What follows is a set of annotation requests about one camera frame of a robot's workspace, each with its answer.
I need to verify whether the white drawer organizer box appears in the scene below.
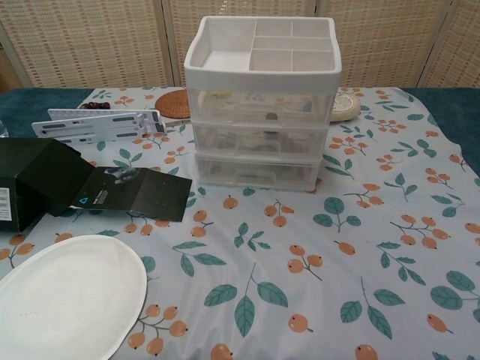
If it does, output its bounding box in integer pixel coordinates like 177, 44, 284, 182
183, 15, 343, 188

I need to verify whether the white round plate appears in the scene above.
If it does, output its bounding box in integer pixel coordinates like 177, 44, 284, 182
0, 235, 148, 360

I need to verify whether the bamboo folding screen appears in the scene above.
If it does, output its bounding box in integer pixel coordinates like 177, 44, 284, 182
0, 0, 480, 91

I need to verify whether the brown woven round coaster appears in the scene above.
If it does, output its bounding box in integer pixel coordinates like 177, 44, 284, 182
154, 91, 188, 120

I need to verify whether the floral print tablecloth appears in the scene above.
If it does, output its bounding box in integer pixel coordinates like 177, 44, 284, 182
0, 86, 480, 360

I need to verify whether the black cardboard box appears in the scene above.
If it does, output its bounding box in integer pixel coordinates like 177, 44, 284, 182
0, 137, 194, 234

